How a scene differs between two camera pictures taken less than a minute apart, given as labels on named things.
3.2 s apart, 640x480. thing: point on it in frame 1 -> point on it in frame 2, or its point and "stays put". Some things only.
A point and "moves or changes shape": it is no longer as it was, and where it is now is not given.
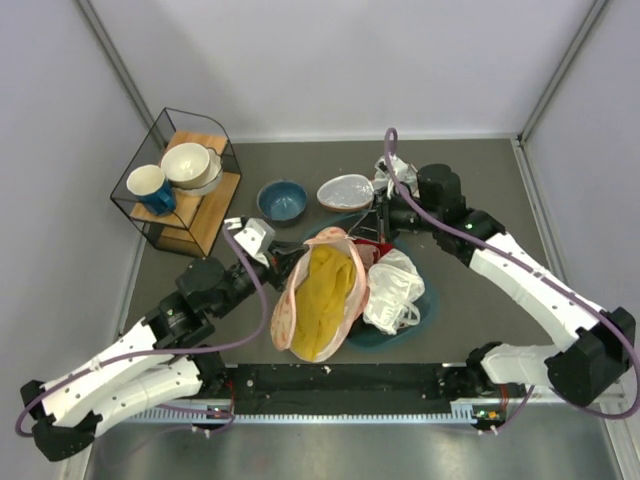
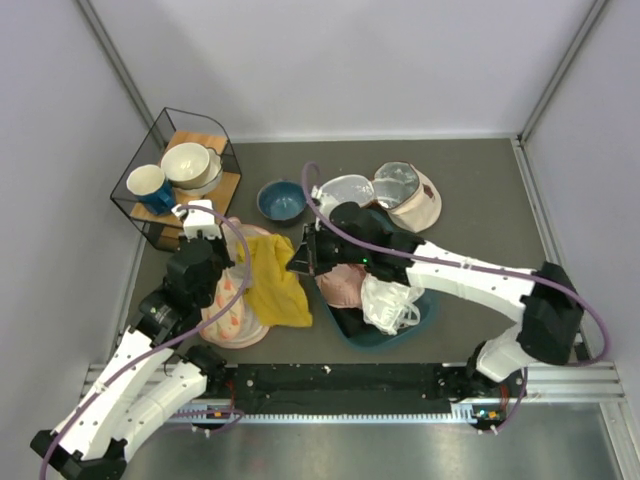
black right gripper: x=371 y=226 -> x=308 y=258
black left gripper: x=283 y=259 -> x=227 y=262
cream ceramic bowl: x=185 y=164 stays put
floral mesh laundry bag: x=282 y=321 moves or changes shape
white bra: x=395 y=290 stays put
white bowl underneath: x=212 y=179 stays put
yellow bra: x=321 y=301 moves or changes shape
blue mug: x=156 y=193 stays put
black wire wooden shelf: x=179 y=188 stays put
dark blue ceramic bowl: x=280 y=202 stays put
